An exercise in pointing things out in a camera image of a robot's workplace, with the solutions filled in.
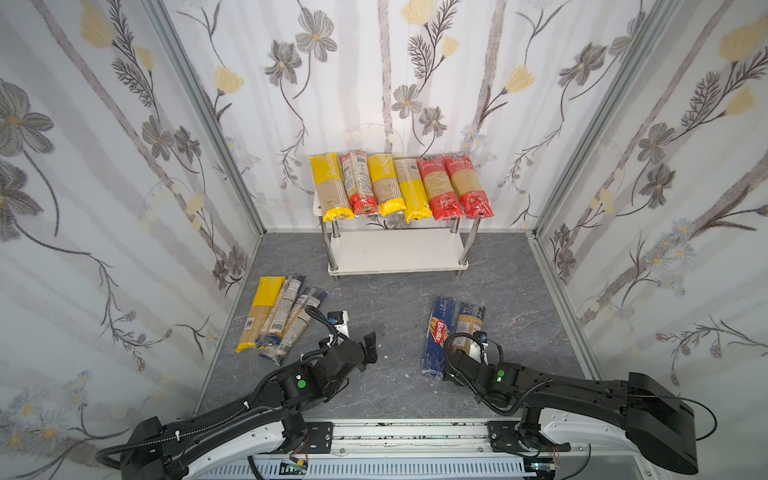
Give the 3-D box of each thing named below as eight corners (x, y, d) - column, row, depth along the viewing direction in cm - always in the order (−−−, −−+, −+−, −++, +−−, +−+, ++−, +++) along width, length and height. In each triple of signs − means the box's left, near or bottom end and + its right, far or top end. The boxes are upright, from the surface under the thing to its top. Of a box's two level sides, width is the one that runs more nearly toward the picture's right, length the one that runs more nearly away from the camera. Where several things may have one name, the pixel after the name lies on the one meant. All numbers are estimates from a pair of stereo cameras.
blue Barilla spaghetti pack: (418, 374, 87) (420, 369, 83) (434, 299, 103) (435, 292, 99) (443, 381, 85) (446, 376, 82) (454, 304, 102) (457, 297, 98)
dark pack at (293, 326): (261, 356, 89) (257, 351, 86) (310, 289, 105) (308, 283, 102) (280, 365, 88) (276, 361, 85) (327, 296, 103) (325, 290, 100)
